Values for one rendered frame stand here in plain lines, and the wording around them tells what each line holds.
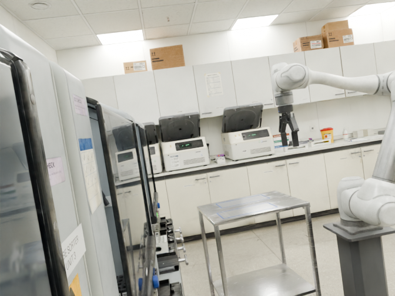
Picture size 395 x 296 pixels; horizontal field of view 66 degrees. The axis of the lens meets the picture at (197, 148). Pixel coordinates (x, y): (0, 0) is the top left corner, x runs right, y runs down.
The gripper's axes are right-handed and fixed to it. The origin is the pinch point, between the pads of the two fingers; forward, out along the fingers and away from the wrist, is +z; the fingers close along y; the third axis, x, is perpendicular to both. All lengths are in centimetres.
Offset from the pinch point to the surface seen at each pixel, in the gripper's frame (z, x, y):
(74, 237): -5, 75, -121
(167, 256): 40, 70, -17
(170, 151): 6, 57, 221
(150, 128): -26, 76, 241
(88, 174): -10, 75, -111
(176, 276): 47, 68, -23
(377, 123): 14, -262, 282
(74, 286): -1, 75, -123
